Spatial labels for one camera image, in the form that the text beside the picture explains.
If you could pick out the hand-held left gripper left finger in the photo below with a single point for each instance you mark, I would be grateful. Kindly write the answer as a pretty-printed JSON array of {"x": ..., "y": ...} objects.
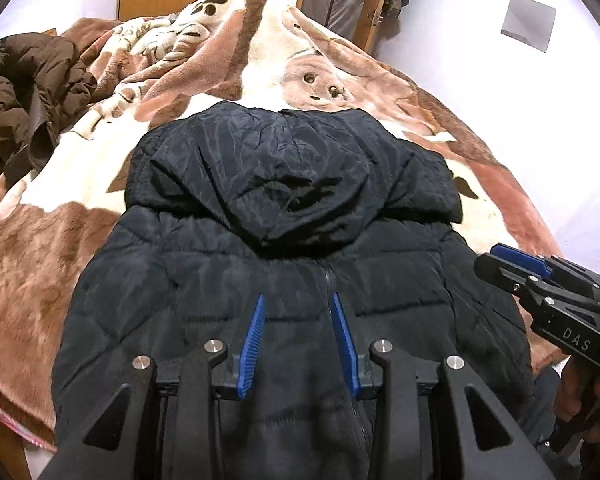
[{"x": 250, "y": 345}]

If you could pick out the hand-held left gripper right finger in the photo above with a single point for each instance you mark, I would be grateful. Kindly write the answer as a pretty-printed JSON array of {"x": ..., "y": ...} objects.
[{"x": 347, "y": 345}]

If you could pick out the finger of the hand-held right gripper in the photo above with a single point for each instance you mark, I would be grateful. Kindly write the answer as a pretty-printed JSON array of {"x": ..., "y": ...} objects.
[
  {"x": 525, "y": 260},
  {"x": 505, "y": 275}
]

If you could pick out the black puffer jacket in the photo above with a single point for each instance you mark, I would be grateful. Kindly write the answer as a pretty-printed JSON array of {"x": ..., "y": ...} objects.
[{"x": 280, "y": 220}]

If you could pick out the person's right jeans leg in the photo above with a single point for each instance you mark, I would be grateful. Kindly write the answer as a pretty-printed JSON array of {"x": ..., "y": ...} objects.
[{"x": 542, "y": 405}]

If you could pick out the brown printed plush blanket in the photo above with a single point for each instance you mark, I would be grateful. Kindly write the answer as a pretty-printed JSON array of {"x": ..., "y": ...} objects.
[{"x": 40, "y": 240}]

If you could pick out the pink plaid bed sheet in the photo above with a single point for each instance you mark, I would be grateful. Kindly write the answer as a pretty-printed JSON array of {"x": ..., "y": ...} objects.
[{"x": 10, "y": 422}]

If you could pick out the hanging bags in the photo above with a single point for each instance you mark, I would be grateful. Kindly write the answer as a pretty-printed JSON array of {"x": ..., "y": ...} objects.
[{"x": 395, "y": 2}]

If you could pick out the cream patterned blanket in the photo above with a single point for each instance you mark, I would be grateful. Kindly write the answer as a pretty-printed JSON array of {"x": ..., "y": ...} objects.
[{"x": 160, "y": 45}]

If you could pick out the brown puffer jacket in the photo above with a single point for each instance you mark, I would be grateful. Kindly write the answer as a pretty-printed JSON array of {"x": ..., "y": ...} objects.
[{"x": 25, "y": 95}]

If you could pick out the grey wall panel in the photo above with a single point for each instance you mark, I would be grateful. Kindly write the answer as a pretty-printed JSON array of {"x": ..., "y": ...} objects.
[{"x": 528, "y": 22}]

